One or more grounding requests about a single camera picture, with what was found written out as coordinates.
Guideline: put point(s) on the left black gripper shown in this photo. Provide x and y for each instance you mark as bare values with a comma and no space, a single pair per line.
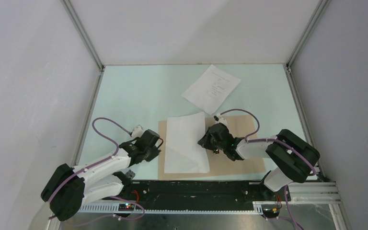
155,152

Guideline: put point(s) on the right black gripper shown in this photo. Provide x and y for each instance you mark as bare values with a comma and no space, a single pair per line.
204,143

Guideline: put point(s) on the printed white paper sheet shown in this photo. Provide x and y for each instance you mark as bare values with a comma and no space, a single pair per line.
211,89

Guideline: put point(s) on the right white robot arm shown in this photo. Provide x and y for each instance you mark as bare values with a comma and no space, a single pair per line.
294,158

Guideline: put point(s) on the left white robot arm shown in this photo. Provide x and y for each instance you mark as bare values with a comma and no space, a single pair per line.
69,188

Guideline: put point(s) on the left circuit board with LEDs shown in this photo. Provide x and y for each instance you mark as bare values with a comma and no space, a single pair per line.
126,207

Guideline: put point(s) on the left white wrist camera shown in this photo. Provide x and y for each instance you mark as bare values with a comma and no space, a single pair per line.
137,132

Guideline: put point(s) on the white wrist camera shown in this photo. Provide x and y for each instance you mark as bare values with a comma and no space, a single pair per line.
219,119
137,132

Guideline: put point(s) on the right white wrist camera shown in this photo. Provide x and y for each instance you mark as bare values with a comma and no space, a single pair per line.
219,119

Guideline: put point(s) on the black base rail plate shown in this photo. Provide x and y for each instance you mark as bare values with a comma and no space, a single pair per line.
200,195

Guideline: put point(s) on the right circuit board with wires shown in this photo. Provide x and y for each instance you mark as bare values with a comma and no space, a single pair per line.
270,212

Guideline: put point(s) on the aluminium frame rail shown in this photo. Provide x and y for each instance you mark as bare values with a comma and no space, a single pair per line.
306,193

